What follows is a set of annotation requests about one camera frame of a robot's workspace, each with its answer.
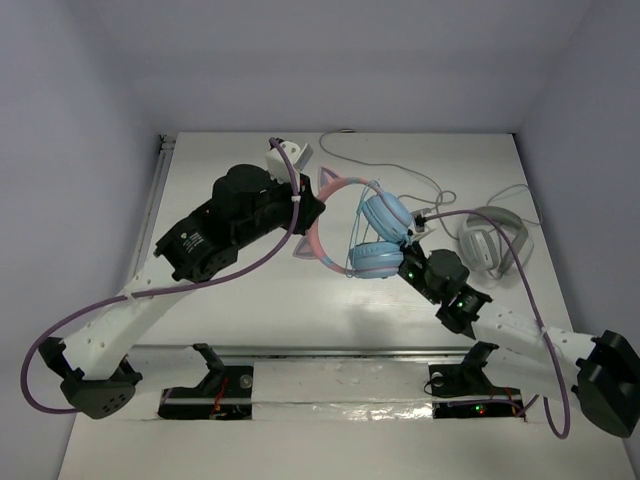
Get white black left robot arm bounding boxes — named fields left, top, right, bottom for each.
left=29, top=160, right=326, bottom=420

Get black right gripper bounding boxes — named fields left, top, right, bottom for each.
left=356, top=229, right=442, bottom=305

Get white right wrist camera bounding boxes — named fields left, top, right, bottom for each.
left=411, top=208, right=435, bottom=244

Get aluminium rail front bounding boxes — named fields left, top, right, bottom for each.
left=124, top=342, right=584, bottom=359

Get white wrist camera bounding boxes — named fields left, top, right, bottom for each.
left=265, top=138, right=313, bottom=183
left=411, top=208, right=435, bottom=244

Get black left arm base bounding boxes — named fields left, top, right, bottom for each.
left=157, top=343, right=254, bottom=421

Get white grey headphones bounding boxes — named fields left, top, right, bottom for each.
left=458, top=206, right=534, bottom=280

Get light blue headphone cable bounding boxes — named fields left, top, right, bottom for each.
left=344, top=179, right=416, bottom=277

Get aluminium rail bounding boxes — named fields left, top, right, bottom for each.
left=125, top=134, right=177, bottom=283
left=124, top=342, right=584, bottom=359

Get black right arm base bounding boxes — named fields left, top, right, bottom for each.
left=423, top=342, right=525, bottom=419

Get aluminium rail left side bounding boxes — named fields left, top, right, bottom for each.
left=125, top=134, right=177, bottom=283

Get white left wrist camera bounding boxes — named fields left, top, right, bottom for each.
left=265, top=138, right=313, bottom=183

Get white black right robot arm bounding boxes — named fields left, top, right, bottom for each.
left=399, top=244, right=639, bottom=438

